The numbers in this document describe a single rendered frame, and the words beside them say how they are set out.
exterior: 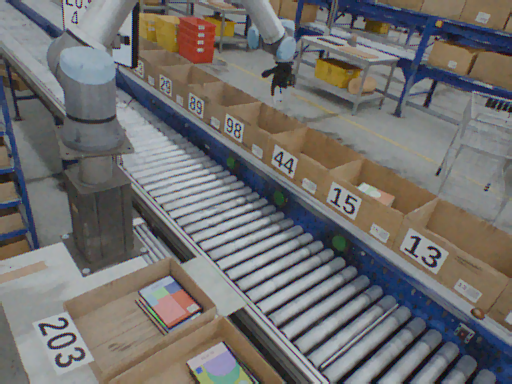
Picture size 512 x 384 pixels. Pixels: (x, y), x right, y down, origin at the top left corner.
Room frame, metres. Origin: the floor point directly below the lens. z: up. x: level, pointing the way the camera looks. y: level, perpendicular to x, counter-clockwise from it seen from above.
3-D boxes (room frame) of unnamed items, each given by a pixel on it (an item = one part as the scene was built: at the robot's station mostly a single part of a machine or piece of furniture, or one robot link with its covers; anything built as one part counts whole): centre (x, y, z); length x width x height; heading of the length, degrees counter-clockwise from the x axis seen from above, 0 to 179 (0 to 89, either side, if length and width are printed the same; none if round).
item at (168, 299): (0.86, 0.22, 0.79); 0.19 x 0.14 x 0.02; 49
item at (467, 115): (3.31, -2.03, 0.52); 1.07 x 0.56 x 1.03; 158
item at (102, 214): (1.11, 0.56, 0.91); 0.26 x 0.26 x 0.33; 45
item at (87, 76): (1.12, 0.56, 1.41); 0.17 x 0.15 x 0.18; 40
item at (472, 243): (1.19, -0.82, 0.96); 0.39 x 0.29 x 0.17; 45
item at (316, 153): (1.74, -0.27, 0.96); 0.39 x 0.29 x 0.17; 45
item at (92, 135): (1.11, 0.56, 1.27); 0.19 x 0.19 x 0.10
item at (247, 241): (1.34, -0.03, 0.72); 0.52 x 0.05 x 0.05; 135
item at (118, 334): (0.78, 0.29, 0.80); 0.38 x 0.28 x 0.10; 137
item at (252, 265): (1.25, -0.12, 0.72); 0.52 x 0.05 x 0.05; 135
